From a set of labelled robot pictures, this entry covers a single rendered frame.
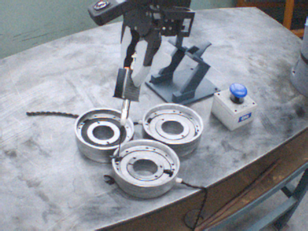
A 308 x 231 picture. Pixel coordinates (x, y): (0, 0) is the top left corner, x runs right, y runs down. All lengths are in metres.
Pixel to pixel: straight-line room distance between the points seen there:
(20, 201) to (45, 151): 0.14
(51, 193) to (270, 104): 0.53
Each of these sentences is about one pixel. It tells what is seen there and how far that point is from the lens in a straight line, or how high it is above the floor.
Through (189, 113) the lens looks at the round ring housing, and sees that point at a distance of 0.77.
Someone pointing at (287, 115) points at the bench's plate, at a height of 0.80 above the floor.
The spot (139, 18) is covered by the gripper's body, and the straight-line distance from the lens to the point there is 0.62.
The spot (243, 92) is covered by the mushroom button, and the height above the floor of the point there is 0.87.
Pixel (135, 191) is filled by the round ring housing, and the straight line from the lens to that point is 0.64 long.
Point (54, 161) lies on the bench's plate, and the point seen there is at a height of 0.80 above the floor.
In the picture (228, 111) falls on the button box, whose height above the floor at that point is 0.84.
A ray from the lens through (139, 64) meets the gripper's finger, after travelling 0.64.
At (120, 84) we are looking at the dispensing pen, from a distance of 0.66.
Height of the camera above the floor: 1.31
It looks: 39 degrees down
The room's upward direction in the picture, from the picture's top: 6 degrees clockwise
